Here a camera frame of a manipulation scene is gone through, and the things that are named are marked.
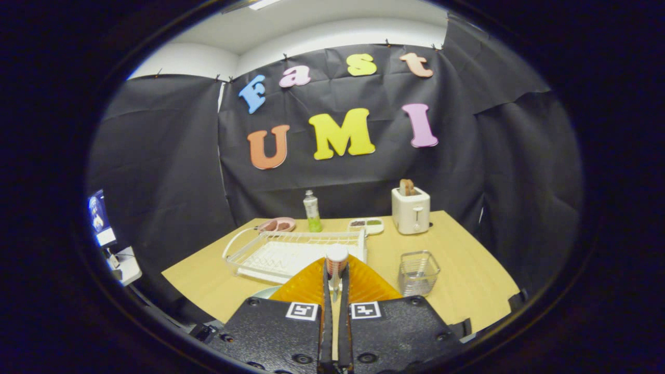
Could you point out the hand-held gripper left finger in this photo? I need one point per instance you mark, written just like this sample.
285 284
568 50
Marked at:
327 332

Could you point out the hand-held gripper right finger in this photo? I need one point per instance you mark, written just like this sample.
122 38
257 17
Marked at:
344 332

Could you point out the pale green plate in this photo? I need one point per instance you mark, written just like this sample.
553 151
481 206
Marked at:
267 292

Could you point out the pink plate with food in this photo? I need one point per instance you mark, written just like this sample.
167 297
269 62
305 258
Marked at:
289 222

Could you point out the white divided food tray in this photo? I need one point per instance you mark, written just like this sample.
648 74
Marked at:
376 229

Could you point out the black table clamp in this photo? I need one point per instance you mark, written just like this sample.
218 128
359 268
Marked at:
519 301
461 328

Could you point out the clear bottle with green liquid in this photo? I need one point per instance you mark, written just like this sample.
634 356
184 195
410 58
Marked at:
312 210

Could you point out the white toaster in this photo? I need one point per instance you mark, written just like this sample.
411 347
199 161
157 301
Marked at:
410 210

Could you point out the black backdrop cloth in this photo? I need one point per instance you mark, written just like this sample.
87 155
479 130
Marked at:
363 182

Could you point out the brown toast slice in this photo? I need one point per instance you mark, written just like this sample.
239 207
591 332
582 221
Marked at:
407 187

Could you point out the white side desk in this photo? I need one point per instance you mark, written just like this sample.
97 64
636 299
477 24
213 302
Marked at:
130 267

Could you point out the computer monitor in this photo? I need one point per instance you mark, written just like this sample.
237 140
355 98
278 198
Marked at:
98 213

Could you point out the ceiling light panel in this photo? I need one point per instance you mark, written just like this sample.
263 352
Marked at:
262 3

